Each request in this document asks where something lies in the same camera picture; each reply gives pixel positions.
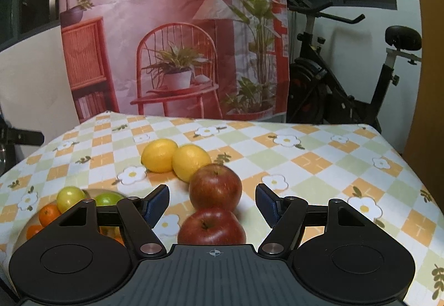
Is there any red apple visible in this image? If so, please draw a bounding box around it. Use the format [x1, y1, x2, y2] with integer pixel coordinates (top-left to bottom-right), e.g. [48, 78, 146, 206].
[189, 164, 243, 211]
[178, 207, 247, 245]

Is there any cream ceramic bowl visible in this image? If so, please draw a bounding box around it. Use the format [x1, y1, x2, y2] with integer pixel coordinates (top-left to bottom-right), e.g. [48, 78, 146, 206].
[14, 188, 127, 251]

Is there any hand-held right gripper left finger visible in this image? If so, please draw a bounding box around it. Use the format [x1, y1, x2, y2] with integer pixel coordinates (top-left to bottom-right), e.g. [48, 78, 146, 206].
[45, 184, 170, 258]

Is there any yellow-green apple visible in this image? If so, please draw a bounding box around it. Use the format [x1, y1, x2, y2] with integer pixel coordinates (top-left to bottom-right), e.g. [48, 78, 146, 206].
[56, 186, 87, 214]

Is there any wooden door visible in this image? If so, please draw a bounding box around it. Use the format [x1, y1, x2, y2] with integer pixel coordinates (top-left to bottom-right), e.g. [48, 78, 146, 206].
[406, 0, 444, 189]

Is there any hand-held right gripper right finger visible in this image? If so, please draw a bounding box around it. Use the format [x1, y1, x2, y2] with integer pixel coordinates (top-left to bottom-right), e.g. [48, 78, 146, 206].
[256, 184, 380, 258]

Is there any bright green apple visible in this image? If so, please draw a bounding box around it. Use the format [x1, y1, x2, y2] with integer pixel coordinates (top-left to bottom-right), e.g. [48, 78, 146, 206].
[95, 193, 125, 207]

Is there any black exercise bike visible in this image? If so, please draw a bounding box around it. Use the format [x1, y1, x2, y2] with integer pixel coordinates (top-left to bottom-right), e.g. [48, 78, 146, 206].
[286, 0, 423, 135]

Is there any yellow lemon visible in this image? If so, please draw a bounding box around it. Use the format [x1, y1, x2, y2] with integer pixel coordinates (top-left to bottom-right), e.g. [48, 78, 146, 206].
[172, 144, 212, 183]
[141, 138, 179, 174]

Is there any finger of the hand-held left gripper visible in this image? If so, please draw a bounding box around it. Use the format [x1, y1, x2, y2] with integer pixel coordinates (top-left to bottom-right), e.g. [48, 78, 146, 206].
[7, 128, 45, 146]

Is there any checkered flower tablecloth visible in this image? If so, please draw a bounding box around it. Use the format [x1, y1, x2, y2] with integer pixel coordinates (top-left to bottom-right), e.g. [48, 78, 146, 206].
[0, 111, 444, 306]

